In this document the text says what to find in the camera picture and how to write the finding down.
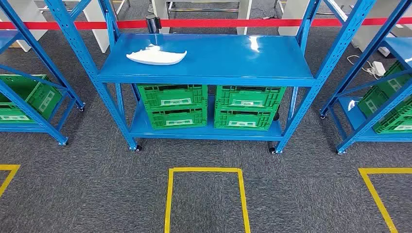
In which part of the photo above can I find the white curved plastic part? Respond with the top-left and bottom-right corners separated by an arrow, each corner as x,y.
126,43 -> 188,66

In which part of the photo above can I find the blue metal shelf rack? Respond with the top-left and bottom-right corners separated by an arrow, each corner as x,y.
320,0 -> 412,155
0,0 -> 86,146
45,0 -> 377,155

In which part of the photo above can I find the yellow floor tape square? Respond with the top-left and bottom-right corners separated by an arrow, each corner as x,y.
0,165 -> 20,198
358,167 -> 412,233
164,167 -> 252,233

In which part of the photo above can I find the red barrier belt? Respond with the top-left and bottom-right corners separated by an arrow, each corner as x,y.
0,17 -> 412,31

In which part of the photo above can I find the black belt stanchion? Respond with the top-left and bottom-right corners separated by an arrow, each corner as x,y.
145,14 -> 162,34

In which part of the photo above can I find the white power strip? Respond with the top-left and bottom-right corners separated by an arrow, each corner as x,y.
372,61 -> 387,77

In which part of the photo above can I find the white cable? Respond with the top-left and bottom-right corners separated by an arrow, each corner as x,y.
347,54 -> 382,81

